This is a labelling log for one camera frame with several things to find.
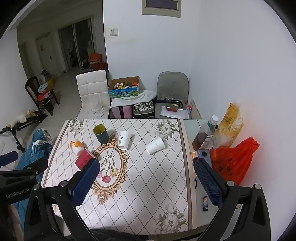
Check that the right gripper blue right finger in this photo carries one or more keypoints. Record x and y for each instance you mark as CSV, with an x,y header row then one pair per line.
x,y
224,194

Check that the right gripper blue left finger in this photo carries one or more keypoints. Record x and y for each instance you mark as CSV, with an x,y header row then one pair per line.
x,y
71,194

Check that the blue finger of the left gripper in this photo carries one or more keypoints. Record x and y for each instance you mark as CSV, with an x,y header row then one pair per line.
x,y
8,158

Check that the white paper cup with calligraphy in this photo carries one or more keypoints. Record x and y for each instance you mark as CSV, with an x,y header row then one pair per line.
x,y
124,140

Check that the red ribbed paper cup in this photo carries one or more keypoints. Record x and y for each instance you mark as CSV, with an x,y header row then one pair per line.
x,y
83,159

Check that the orange and white paper cup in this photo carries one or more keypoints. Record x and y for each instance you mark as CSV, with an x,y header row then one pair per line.
x,y
76,146

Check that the dark green yellow-lined cup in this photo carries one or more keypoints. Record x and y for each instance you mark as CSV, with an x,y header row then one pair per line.
x,y
101,134

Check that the white paper cup lying sideways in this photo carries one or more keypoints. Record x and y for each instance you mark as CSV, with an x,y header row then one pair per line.
x,y
154,146

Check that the small dark lighter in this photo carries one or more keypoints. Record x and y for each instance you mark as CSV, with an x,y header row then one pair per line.
x,y
205,203

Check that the blue quilted blanket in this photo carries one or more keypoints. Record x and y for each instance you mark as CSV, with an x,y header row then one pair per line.
x,y
40,147

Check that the orange plastic bag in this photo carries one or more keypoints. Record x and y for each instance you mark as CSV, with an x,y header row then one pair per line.
x,y
233,163

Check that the black tripod stand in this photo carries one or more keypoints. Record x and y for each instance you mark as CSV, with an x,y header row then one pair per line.
x,y
38,118

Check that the brown liquid bottle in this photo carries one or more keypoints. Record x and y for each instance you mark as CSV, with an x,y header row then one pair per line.
x,y
205,131

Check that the floral diamond pattern tablecloth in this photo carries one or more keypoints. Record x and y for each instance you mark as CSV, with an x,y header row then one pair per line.
x,y
134,192

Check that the white capped bottle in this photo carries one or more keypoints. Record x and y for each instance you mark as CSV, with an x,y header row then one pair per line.
x,y
212,123

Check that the yellow printed plastic bag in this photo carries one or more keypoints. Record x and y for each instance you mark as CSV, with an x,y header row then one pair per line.
x,y
230,127

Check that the pink storage box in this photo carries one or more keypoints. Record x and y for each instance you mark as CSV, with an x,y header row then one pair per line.
x,y
122,111

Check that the dark wooden chair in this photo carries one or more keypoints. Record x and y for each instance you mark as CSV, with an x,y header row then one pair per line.
x,y
41,95

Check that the white papers on chair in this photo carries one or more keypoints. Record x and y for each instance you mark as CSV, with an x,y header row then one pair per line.
x,y
179,114

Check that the black white patterned bag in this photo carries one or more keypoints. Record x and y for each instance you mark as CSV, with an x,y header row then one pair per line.
x,y
143,110

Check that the white padded chair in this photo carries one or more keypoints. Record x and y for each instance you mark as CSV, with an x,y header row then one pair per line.
x,y
93,91

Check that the cardboard box with toys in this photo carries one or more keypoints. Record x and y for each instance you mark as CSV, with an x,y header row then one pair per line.
x,y
124,87

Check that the grey cushioned chair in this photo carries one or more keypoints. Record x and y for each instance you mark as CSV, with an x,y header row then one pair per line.
x,y
172,87

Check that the wall light switch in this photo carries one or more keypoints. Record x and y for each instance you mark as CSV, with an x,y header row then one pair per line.
x,y
113,32

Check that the wall electrical panel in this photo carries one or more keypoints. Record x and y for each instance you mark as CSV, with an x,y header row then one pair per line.
x,y
162,8

